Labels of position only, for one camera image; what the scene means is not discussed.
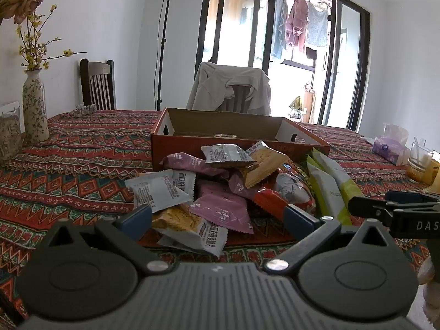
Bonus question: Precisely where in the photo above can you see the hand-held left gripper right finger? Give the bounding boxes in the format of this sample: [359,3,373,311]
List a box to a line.
[264,204,396,276]

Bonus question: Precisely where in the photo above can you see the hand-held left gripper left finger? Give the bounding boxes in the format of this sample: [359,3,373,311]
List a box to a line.
[36,204,174,276]

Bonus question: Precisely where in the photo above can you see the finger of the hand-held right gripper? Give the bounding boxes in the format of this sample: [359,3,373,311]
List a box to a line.
[348,196,395,228]
[384,190,440,204]

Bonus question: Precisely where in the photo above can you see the orange snack packet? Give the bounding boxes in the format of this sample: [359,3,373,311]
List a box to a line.
[252,185,317,223]

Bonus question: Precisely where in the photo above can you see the white black-print snack packet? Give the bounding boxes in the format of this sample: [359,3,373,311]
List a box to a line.
[125,168,197,214]

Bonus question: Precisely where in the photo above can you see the green-white snack packet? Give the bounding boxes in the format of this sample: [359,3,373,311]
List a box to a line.
[305,160,353,227]
[310,147,365,200]

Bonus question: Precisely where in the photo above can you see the yellow cracker packet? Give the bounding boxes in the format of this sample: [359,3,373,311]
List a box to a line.
[240,140,290,189]
[151,204,230,258]

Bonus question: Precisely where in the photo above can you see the pink snack packet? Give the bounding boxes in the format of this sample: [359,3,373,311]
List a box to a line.
[188,192,255,235]
[161,152,228,180]
[228,173,258,200]

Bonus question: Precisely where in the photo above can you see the grey-white snack packet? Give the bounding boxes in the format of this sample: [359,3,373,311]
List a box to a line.
[201,143,258,170]

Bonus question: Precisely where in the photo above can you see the orange cardboard box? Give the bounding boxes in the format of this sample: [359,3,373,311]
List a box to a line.
[151,108,331,166]

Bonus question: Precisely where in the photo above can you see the person's right hand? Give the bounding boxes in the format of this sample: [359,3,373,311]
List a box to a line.
[417,257,440,318]

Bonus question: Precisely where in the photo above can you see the glass cup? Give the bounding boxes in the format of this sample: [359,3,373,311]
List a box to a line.
[408,137,435,183]

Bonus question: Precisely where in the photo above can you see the purple tissue pack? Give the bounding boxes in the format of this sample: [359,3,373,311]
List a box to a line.
[372,123,414,166]

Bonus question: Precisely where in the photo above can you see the yellow balcony item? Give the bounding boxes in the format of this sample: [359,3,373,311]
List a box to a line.
[288,95,304,118]

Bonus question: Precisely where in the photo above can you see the brown balcony cabinet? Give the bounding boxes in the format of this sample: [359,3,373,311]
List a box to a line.
[302,82,317,123]

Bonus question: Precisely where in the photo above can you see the small patterned box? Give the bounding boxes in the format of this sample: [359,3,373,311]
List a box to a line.
[75,104,98,117]

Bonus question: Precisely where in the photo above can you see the jacket-draped wooden chair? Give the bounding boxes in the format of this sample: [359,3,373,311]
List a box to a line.
[223,83,255,114]

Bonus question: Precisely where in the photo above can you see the dark wooden chair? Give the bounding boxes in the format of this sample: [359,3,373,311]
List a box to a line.
[80,58,117,111]

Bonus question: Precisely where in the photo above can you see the floral ceramic vase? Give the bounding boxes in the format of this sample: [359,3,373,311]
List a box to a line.
[22,70,51,144]

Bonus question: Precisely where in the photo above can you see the beige jacket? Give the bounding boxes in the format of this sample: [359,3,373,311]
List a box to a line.
[186,61,273,116]

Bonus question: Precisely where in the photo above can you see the black light stand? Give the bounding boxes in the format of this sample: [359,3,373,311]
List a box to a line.
[156,0,187,111]

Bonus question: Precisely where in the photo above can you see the hanging grey-blue shirt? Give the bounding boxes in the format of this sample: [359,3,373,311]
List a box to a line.
[305,1,329,48]

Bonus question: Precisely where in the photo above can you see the hanging blue garment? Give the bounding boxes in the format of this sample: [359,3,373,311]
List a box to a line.
[271,0,290,60]

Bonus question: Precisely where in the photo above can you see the hanging maroon garment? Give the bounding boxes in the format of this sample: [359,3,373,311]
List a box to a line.
[285,0,310,53]

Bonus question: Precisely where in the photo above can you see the yellow flower branches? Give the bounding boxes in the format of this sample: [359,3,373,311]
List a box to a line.
[17,4,87,73]

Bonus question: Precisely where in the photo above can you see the black sliding door frame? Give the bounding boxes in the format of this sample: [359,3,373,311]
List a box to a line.
[197,0,372,134]

